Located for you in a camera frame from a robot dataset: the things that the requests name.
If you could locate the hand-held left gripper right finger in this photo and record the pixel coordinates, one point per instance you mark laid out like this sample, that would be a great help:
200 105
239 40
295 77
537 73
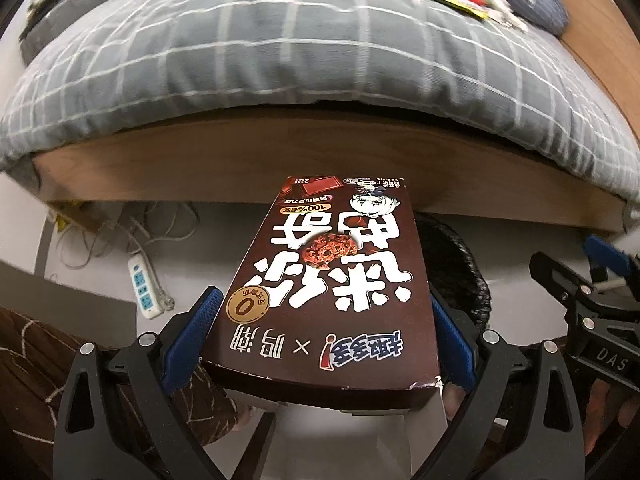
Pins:
457 350

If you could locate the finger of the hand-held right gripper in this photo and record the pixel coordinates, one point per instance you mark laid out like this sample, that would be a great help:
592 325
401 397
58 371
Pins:
560 275
607 256

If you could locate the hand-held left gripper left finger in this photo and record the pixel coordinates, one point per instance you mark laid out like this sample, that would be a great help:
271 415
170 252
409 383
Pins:
192 340

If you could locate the bin with black bag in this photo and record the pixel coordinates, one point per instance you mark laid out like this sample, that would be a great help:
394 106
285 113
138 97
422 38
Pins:
460 270

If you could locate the brown cookie box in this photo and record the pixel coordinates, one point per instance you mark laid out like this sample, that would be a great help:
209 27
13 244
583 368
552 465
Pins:
320 310

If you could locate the person's right hand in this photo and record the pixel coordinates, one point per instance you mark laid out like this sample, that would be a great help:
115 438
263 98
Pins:
607 405

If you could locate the white power strip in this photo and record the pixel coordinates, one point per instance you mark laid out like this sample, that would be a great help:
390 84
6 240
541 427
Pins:
142 287

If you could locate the person's brown patterned trouser leg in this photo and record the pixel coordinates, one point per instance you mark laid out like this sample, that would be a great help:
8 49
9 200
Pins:
30 370

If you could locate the wooden bed base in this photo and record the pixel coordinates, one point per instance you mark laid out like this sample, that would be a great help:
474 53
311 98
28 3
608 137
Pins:
300 160

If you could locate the wooden headboard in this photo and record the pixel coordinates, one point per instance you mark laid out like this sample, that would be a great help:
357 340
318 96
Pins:
605 35

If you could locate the grey checked bed sheet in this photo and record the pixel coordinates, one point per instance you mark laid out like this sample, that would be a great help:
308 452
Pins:
275 60

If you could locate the yellow and white snack wrapper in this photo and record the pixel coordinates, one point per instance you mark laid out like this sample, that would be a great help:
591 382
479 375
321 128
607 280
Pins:
455 2

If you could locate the grey suitcase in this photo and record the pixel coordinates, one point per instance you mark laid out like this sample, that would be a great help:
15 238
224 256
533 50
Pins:
65 15

